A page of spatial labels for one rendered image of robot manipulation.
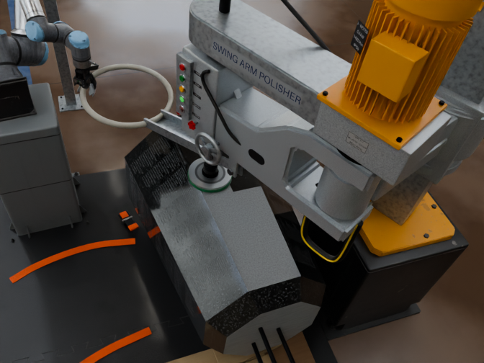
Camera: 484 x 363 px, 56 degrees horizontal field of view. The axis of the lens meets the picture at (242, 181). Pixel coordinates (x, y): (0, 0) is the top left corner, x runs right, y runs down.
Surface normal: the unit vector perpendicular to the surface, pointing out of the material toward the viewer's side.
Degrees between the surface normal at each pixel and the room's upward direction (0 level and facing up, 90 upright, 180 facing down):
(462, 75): 90
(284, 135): 90
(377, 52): 90
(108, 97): 0
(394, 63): 90
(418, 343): 0
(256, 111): 4
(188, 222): 45
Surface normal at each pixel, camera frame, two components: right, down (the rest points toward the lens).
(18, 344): 0.11, -0.66
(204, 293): -0.56, -0.31
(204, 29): -0.69, 0.49
